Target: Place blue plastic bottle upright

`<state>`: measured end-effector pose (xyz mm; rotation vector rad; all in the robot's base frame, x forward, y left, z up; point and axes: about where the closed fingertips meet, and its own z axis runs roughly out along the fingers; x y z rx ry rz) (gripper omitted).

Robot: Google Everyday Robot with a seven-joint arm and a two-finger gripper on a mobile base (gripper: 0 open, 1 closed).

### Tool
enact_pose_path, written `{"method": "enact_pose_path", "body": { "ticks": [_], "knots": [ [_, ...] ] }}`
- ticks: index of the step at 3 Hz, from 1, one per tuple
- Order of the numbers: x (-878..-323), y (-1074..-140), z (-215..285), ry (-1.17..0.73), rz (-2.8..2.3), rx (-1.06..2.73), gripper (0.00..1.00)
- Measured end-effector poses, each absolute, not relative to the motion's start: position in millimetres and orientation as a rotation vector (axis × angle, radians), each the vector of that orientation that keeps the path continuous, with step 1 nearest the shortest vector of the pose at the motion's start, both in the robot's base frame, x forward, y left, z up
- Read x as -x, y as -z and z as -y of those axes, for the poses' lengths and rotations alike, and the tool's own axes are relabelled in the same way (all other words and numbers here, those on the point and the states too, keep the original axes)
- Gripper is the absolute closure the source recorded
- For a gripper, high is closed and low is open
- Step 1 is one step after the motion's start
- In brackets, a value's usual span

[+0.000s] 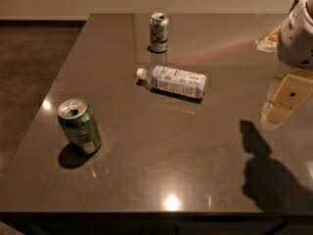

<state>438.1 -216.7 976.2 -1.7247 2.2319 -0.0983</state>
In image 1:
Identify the green soda can near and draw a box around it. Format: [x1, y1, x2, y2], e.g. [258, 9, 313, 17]
[58, 98, 101, 154]

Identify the white green soda can far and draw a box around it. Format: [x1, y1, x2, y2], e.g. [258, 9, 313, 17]
[150, 13, 169, 53]

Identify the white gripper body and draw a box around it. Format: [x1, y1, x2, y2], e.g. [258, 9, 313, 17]
[278, 0, 313, 69]

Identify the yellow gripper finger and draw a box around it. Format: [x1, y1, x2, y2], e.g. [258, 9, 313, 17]
[256, 26, 281, 53]
[264, 70, 313, 124]

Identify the clear plastic bottle blue label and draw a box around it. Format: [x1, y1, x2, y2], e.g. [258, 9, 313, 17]
[136, 66, 206, 99]

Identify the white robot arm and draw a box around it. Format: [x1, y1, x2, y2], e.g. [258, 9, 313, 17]
[257, 0, 313, 125]

